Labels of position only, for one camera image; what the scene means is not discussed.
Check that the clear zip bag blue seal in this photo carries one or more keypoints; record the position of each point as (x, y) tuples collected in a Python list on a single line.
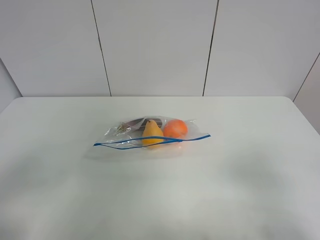
[(121, 142)]

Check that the yellow pear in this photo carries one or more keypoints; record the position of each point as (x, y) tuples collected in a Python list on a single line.
[(152, 134)]

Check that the orange fruit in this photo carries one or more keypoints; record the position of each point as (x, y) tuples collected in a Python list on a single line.
[(175, 128)]

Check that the purple eggplant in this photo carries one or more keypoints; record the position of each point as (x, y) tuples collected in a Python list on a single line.
[(139, 124)]

